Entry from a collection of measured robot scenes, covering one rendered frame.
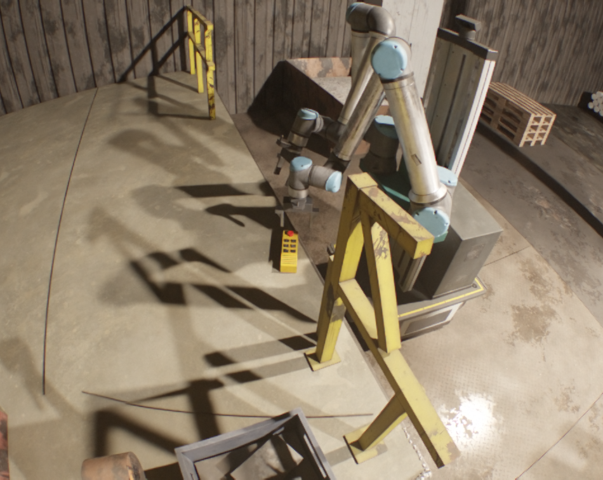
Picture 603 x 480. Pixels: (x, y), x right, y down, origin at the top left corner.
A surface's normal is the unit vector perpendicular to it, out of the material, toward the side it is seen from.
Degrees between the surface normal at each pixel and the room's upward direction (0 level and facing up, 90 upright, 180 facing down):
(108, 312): 0
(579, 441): 0
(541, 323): 0
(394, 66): 83
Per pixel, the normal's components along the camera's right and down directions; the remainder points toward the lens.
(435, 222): -0.36, 0.69
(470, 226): 0.06, -0.72
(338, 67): 0.37, 0.45
